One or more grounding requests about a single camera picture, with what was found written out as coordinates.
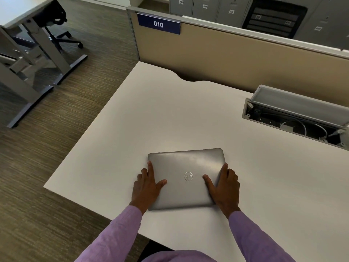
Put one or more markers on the person's left hand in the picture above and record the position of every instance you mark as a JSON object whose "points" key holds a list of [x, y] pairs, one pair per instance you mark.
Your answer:
{"points": [[146, 189]]}

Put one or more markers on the person's right hand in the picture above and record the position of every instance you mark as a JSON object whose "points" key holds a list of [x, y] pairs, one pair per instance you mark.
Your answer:
{"points": [[225, 192]]}

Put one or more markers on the person's right thumb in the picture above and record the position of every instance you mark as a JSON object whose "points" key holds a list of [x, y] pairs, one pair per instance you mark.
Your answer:
{"points": [[208, 182]]}

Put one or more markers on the person's left thumb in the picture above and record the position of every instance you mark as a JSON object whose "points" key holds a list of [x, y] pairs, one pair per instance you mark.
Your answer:
{"points": [[160, 184]]}

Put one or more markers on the silver laptop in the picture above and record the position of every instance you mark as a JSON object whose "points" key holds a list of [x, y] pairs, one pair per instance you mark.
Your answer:
{"points": [[185, 166]]}

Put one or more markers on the person's left forearm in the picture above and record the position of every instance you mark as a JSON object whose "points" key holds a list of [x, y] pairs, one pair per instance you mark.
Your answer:
{"points": [[114, 237]]}

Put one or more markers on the person's right forearm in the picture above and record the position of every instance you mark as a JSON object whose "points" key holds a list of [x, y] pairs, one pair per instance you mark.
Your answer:
{"points": [[253, 240]]}

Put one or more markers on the purple shirt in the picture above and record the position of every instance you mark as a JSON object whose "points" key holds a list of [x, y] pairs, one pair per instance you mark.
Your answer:
{"points": [[180, 256]]}

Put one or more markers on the beige partition panel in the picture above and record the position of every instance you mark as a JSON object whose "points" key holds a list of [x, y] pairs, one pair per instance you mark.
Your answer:
{"points": [[231, 54]]}

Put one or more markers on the blue number sign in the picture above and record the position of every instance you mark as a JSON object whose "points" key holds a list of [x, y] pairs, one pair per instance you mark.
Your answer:
{"points": [[158, 23]]}

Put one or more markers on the grey filing cabinet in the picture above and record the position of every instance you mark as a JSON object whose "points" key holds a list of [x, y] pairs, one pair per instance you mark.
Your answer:
{"points": [[181, 4], [324, 23], [206, 7], [231, 9]]}

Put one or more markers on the grey legged white desk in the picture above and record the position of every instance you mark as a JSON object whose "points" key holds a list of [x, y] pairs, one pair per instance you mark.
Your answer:
{"points": [[30, 65]]}

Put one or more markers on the black wheeled office chair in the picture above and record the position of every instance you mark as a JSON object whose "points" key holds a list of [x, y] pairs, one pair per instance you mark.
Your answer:
{"points": [[54, 21]]}

